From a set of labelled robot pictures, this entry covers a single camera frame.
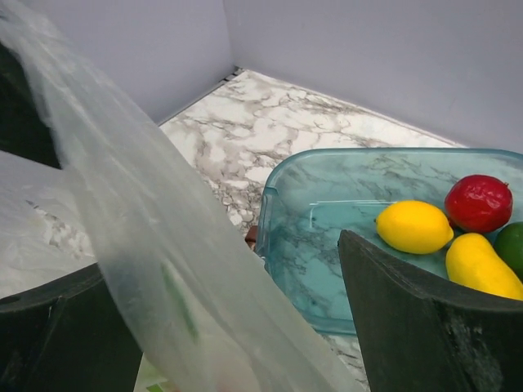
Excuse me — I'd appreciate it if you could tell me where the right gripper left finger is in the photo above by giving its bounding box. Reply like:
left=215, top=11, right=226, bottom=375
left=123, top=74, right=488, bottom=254
left=1, top=265, right=142, bottom=392

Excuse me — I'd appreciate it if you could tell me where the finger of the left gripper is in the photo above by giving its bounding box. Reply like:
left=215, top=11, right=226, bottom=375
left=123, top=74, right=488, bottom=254
left=0, top=47, right=60, bottom=168

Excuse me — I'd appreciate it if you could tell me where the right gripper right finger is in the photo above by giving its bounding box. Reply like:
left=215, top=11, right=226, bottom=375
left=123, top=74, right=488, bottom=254
left=337, top=230, right=522, bottom=392

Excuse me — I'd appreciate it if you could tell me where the clear plastic lemon-print bag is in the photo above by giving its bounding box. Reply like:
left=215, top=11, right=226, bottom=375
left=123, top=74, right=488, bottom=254
left=1, top=1, right=360, bottom=391

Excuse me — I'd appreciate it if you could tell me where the teal plastic container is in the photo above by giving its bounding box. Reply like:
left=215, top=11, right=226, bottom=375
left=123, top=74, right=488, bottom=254
left=255, top=148, right=522, bottom=336

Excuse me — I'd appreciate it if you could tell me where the yellow fake mango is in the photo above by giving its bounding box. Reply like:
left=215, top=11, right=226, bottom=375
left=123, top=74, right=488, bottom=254
left=445, top=233, right=522, bottom=301

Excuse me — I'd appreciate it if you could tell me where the yellow fake lemon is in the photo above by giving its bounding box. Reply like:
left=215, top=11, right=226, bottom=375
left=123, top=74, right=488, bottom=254
left=375, top=200, right=454, bottom=255

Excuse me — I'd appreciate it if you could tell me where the green fake lime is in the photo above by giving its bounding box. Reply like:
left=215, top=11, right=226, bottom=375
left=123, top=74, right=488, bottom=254
left=494, top=221, right=523, bottom=279

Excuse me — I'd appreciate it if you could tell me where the red fake apple back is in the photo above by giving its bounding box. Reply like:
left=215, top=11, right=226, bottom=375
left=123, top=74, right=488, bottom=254
left=444, top=174, right=513, bottom=234

